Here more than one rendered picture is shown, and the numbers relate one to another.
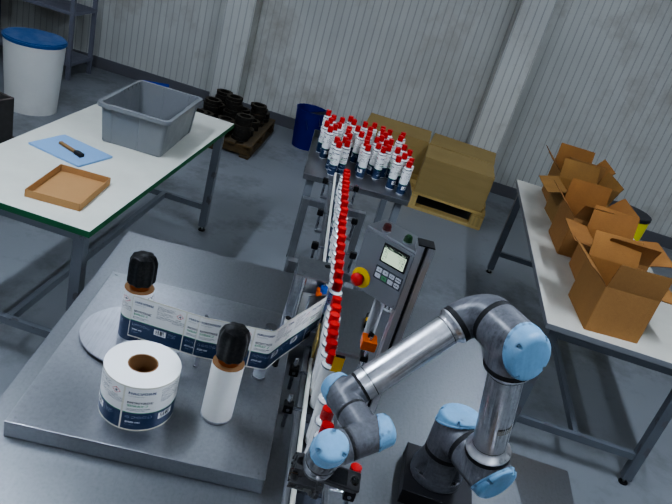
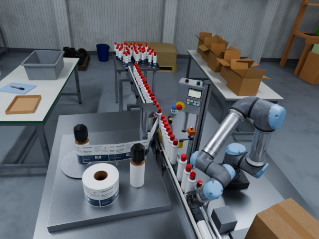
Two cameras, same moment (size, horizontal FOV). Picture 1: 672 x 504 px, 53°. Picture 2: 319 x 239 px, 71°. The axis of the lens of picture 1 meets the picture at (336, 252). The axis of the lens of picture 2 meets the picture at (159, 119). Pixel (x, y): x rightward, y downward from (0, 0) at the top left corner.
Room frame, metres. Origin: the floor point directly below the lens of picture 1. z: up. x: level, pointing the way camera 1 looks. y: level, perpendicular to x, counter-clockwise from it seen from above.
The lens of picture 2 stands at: (0.47, 0.30, 1.99)
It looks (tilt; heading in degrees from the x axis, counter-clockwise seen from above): 32 degrees down; 348
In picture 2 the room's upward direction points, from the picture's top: 5 degrees clockwise
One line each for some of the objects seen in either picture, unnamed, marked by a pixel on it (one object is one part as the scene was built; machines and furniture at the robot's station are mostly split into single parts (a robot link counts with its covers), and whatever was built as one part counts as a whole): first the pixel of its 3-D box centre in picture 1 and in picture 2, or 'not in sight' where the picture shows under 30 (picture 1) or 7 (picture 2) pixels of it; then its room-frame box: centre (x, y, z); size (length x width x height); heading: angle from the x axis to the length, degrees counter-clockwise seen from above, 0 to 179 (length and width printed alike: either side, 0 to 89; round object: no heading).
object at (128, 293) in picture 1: (138, 296); (82, 144); (1.69, 0.53, 1.04); 0.09 x 0.09 x 0.29
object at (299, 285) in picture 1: (306, 301); (149, 121); (1.98, 0.05, 1.01); 0.14 x 0.13 x 0.26; 5
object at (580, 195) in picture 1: (585, 222); (220, 58); (3.87, -1.38, 0.97); 0.45 x 0.44 x 0.37; 90
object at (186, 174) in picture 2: (319, 437); (186, 178); (1.38, -0.10, 0.98); 0.05 x 0.05 x 0.20
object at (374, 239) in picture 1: (390, 265); (191, 96); (1.68, -0.16, 1.38); 0.17 x 0.10 x 0.19; 60
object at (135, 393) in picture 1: (139, 384); (101, 184); (1.41, 0.40, 0.95); 0.20 x 0.20 x 0.14
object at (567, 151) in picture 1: (570, 178); (206, 44); (4.77, -1.46, 0.97); 0.45 x 0.40 x 0.37; 89
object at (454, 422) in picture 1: (455, 431); (235, 154); (1.49, -0.46, 1.05); 0.13 x 0.12 x 0.14; 34
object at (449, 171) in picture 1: (420, 167); (148, 56); (6.30, -0.56, 0.25); 1.41 x 0.97 x 0.51; 87
